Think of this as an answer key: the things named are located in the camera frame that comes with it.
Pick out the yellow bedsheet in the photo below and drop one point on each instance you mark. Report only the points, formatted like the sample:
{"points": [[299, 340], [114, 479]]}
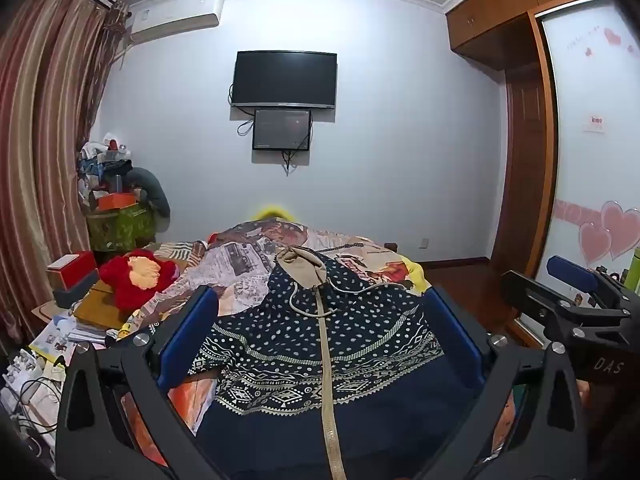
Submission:
{"points": [[417, 275]]}

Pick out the wooden room door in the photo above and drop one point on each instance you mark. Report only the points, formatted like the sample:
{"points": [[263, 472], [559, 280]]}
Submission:
{"points": [[522, 170]]}

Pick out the printed blanket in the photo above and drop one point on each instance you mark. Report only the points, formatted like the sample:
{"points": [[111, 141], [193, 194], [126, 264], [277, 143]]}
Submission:
{"points": [[240, 260]]}

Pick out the dark grey box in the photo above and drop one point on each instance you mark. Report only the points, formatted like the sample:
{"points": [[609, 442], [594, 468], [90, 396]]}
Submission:
{"points": [[75, 291]]}

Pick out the white heart-sticker sliding door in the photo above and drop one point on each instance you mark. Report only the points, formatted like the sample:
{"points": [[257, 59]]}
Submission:
{"points": [[595, 135]]}

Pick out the red box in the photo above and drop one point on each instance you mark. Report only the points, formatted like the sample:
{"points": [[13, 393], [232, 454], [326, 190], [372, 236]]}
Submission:
{"points": [[70, 265]]}

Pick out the green bottle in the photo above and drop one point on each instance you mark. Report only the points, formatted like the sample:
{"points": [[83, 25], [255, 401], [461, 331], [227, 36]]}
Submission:
{"points": [[634, 270]]}

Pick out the red plush toy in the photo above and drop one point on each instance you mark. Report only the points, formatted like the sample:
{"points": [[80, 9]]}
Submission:
{"points": [[142, 275]]}

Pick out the small black wall monitor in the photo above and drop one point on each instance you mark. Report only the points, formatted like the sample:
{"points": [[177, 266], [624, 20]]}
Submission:
{"points": [[281, 129]]}

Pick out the white air conditioner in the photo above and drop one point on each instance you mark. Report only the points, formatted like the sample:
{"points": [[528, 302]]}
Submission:
{"points": [[175, 15]]}

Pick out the pile of clutter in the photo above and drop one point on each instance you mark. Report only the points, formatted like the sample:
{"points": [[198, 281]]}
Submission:
{"points": [[102, 160]]}

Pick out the wooden wardrobe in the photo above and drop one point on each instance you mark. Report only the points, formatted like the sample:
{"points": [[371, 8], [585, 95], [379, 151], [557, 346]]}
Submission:
{"points": [[500, 10]]}

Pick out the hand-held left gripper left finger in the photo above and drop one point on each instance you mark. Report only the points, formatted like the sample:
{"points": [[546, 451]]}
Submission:
{"points": [[191, 332]]}

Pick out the navy patterned garment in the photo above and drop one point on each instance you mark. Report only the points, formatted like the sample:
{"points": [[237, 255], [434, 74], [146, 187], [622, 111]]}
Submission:
{"points": [[300, 410]]}

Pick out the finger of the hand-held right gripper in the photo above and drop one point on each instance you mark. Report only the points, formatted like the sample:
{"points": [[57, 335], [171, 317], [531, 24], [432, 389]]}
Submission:
{"points": [[540, 300], [572, 270]]}

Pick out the striped brown curtain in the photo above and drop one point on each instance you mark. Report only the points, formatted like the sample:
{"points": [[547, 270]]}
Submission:
{"points": [[45, 135]]}

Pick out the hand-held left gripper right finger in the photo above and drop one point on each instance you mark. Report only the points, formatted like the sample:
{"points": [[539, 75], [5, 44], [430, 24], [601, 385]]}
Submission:
{"points": [[451, 331]]}

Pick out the orange box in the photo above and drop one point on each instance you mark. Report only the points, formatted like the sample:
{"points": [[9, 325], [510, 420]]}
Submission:
{"points": [[116, 201]]}

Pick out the yellow object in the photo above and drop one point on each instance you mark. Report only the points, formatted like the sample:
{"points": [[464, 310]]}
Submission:
{"points": [[272, 212]]}

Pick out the black wall television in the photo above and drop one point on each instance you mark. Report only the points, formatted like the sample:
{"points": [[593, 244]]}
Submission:
{"points": [[284, 80]]}

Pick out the pile of papers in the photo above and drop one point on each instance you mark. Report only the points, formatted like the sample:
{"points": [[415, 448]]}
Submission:
{"points": [[65, 335]]}

